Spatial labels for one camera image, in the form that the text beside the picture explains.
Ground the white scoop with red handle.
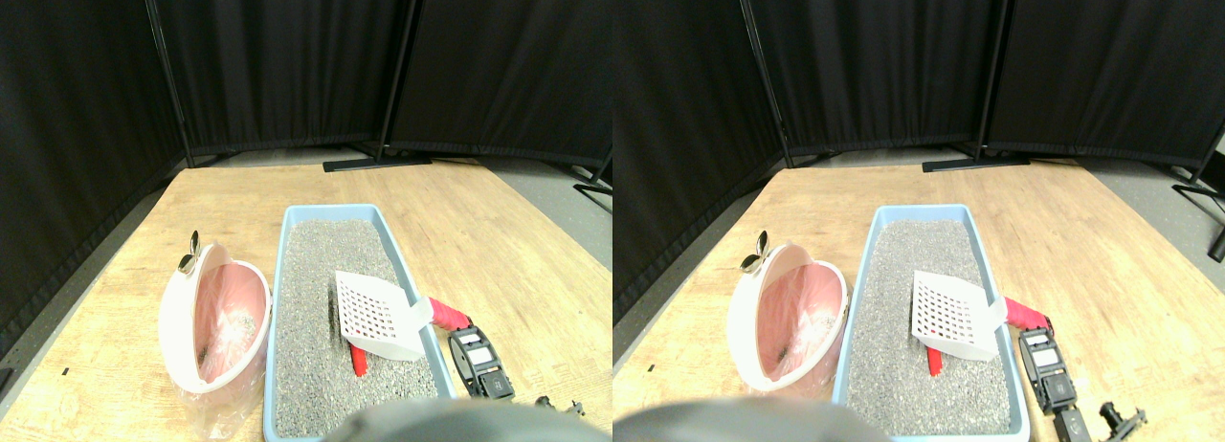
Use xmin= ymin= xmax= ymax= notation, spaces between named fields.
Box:
xmin=910 ymin=270 xmax=1054 ymax=363
xmin=334 ymin=270 xmax=473 ymax=363

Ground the blue litter tray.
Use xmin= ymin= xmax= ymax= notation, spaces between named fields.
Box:
xmin=262 ymin=205 xmax=458 ymax=441
xmin=831 ymin=205 xmax=1031 ymax=441

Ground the black curtain stand pole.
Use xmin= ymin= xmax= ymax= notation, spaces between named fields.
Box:
xmin=323 ymin=0 xmax=433 ymax=173
xmin=736 ymin=0 xmax=795 ymax=169
xmin=573 ymin=145 xmax=613 ymax=196
xmin=923 ymin=0 xmax=1032 ymax=173
xmin=143 ymin=0 xmax=195 ymax=168
xmin=1171 ymin=122 xmax=1225 ymax=263

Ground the white bin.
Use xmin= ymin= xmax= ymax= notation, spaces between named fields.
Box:
xmin=158 ymin=231 xmax=274 ymax=439
xmin=727 ymin=231 xmax=851 ymax=399

